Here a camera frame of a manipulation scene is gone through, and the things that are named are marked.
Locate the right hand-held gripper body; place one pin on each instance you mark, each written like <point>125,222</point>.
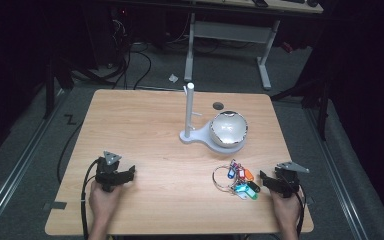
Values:
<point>288,180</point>

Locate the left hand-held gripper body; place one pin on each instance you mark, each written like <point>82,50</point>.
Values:
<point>107,168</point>

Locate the person's right hand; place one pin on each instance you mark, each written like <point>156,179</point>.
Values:
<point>285,210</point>

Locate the person's left hand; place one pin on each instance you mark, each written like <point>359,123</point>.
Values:
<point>102,203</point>

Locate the shiny silver bowl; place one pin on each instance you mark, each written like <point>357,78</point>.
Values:
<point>228,129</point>

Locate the black tape strip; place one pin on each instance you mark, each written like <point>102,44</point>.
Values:
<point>56,205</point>

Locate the black metal stand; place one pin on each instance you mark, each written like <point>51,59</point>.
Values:
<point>321,110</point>
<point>49,90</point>

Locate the white stand with pole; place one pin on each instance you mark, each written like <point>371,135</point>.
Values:
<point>189,116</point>

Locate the dark round table grommet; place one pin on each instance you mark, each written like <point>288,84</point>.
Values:
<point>218,106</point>

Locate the white paper scrap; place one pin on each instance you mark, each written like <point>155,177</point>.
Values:
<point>173,78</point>

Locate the desk with grey metal legs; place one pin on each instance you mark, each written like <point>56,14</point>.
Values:
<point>228,31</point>

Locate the metal floor rail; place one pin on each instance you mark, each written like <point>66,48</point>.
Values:
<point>338,173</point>
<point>16,173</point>

